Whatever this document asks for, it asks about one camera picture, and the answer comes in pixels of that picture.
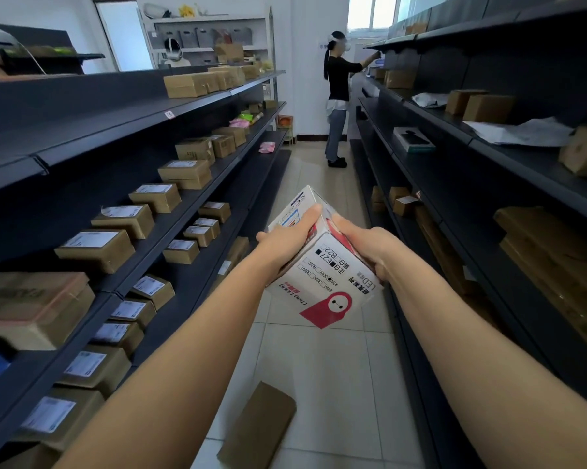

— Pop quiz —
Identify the person's left forearm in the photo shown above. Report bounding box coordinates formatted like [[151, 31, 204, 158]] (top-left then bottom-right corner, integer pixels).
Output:
[[54, 258, 274, 469]]

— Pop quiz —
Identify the dark metal shelving unit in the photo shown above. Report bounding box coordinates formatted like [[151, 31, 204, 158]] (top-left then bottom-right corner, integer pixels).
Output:
[[0, 68, 293, 469], [349, 0, 587, 469]]

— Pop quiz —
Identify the row of labelled cardboard boxes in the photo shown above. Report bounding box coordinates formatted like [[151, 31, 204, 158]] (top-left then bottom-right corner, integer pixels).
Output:
[[55, 126, 248, 275]]

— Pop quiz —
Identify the white storage rack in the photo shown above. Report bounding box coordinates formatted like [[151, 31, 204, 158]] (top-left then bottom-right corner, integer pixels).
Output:
[[139, 13, 275, 70]]

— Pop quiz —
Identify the person's right hand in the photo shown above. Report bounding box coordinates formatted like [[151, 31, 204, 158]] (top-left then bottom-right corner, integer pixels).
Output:
[[331, 213, 403, 285]]

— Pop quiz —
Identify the stack of large flat cartons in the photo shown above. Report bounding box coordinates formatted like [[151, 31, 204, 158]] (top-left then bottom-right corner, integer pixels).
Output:
[[493, 205, 587, 368]]

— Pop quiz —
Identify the person's right forearm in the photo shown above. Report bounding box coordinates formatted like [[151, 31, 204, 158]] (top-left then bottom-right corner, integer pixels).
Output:
[[384, 234, 587, 469]]

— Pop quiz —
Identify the large brown cardboard box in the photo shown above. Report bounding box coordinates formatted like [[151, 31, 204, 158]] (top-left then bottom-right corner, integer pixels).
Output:
[[0, 272, 96, 351]]

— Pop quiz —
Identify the black and teal box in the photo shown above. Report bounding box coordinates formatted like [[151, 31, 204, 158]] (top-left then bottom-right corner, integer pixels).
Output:
[[392, 126, 436, 153]]

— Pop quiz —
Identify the flat cardboard box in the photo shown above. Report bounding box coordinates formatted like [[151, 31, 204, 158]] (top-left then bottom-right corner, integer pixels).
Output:
[[217, 381, 297, 469]]

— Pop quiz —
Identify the white door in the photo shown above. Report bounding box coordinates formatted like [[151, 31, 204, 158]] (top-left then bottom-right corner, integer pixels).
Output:
[[95, 0, 153, 73]]

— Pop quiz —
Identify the window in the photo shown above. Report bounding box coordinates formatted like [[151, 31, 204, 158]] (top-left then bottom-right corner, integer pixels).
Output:
[[347, 0, 414, 31]]

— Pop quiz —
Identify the long flat cardboard carton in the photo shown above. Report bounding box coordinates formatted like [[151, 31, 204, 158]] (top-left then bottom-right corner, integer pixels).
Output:
[[415, 205, 476, 294]]

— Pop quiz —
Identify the row of small labelled boxes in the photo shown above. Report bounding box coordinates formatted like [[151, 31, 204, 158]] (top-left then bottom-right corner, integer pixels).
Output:
[[0, 202, 232, 469]]

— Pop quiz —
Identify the dark shelf with green items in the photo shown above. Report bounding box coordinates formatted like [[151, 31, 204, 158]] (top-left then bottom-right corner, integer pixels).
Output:
[[0, 24, 106, 76]]

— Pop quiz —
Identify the small white plastic bag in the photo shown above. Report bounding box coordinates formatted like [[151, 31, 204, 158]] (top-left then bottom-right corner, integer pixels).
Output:
[[411, 92, 451, 109]]

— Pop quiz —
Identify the person's left hand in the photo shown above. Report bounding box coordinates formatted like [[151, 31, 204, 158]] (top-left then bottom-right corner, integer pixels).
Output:
[[256, 205, 324, 289]]

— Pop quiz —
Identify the small wooden rack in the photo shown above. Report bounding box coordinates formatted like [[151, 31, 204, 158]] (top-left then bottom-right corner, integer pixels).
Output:
[[276, 114, 295, 147]]

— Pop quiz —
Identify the white plastic mailer bag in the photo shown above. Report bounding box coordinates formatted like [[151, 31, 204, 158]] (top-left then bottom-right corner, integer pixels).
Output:
[[462, 116, 576, 147]]

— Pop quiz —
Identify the white and red carton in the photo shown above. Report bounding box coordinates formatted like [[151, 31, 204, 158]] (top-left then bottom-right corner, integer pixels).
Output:
[[265, 185, 385, 331]]

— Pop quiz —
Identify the cardboard box with tape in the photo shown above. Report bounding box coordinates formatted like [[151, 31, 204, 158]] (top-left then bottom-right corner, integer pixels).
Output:
[[215, 42, 245, 63]]

